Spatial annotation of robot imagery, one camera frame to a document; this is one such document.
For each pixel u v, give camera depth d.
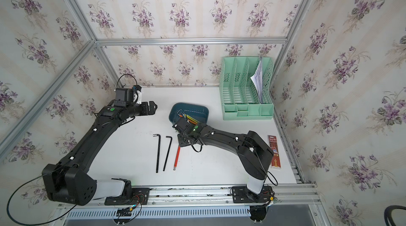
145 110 0.72
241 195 0.75
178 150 0.88
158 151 0.87
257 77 0.88
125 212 0.71
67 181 0.39
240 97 1.15
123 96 0.59
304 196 0.74
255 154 0.45
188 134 0.62
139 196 0.73
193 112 1.07
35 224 0.36
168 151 0.88
